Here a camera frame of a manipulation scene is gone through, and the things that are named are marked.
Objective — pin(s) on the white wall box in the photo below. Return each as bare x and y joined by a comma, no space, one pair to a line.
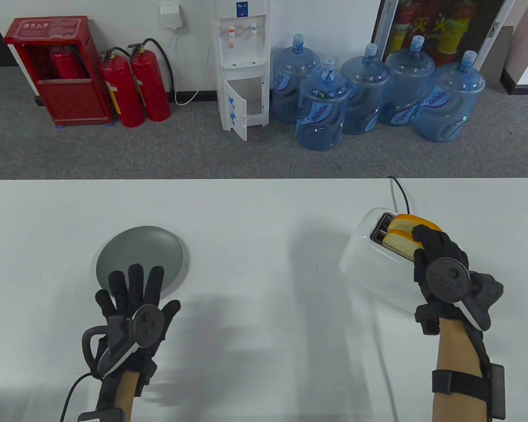
170,15

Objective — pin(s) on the red fire extinguisher cabinet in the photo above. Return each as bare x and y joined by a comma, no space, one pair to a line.
70,101

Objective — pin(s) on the black hand controller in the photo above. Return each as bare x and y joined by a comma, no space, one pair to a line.
449,277
147,325

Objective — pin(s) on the black left wrist box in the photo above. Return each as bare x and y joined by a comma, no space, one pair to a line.
100,416

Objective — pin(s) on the white toaster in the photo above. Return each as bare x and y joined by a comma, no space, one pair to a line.
369,272

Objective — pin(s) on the glass door fire cabinet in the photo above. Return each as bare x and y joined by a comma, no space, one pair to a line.
449,26

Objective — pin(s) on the grey round plate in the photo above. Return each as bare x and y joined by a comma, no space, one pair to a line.
136,246

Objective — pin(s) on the white water dispenser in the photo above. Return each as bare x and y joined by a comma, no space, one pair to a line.
242,48

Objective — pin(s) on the black right wrist box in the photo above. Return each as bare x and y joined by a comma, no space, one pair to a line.
497,391

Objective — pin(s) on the person's right forearm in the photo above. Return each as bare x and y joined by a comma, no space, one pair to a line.
457,351

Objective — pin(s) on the black wrist box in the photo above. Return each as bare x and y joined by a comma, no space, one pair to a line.
100,416
497,391

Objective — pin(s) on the red fire extinguisher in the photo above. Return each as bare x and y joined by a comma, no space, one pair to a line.
123,96
152,88

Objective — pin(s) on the red extinguisher inside cabinet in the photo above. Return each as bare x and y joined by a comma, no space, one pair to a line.
66,66

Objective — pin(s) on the blue water jug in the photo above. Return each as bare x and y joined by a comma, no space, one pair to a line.
409,74
290,70
449,101
321,114
365,88

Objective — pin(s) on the black right hand controller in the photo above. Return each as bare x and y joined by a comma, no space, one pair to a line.
449,277

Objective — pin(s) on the person's right hand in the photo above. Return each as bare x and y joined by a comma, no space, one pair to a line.
440,248

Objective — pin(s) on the person's left hand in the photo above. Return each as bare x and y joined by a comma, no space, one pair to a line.
130,301

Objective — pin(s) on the toast slice with orange crust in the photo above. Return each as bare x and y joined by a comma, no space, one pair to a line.
400,244
407,222

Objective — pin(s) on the black left hand controller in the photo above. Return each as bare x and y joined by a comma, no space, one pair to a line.
147,325

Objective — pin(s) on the person's left forearm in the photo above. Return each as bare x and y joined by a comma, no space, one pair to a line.
124,393

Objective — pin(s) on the grey leaning panel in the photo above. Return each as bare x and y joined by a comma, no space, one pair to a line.
501,52

